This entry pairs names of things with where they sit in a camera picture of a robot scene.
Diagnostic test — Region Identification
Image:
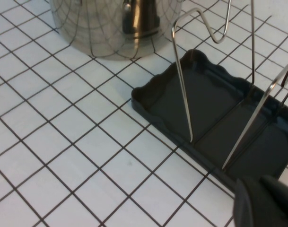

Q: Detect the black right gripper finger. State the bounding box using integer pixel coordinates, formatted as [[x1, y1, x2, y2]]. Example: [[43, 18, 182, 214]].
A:
[[232, 174, 288, 227]]

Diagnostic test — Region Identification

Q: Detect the stainless steel cooking pot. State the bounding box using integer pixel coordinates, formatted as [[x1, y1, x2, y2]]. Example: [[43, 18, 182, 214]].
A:
[[50, 0, 182, 61]]

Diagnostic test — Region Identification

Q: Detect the white black checked tablecloth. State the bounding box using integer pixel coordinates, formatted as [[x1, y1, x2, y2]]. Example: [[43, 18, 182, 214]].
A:
[[0, 0, 288, 227]]

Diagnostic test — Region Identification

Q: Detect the black tray wire lid rack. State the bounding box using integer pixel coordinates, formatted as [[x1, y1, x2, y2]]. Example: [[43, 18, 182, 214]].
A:
[[131, 0, 288, 182]]

